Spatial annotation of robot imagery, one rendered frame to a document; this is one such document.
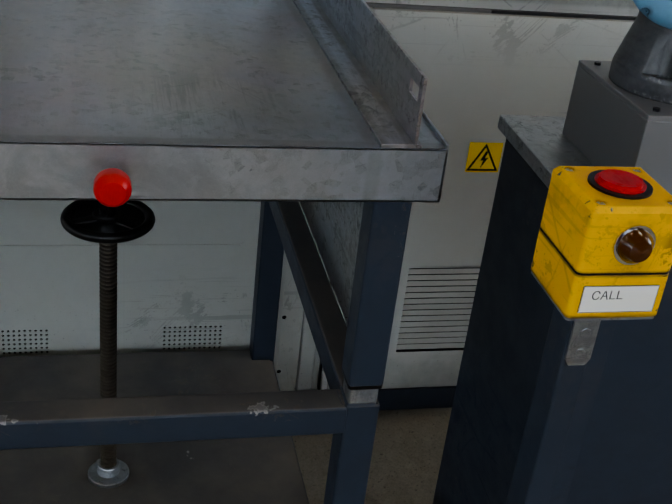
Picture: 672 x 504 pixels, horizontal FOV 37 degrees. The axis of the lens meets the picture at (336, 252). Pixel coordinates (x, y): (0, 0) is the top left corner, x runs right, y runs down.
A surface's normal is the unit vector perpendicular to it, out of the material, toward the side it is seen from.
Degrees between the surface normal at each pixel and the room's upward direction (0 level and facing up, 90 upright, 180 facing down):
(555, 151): 0
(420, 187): 90
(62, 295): 90
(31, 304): 90
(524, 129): 0
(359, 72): 0
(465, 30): 90
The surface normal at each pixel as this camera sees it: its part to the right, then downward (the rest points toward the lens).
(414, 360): 0.20, 0.49
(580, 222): -0.97, 0.00
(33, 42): 0.11, -0.87
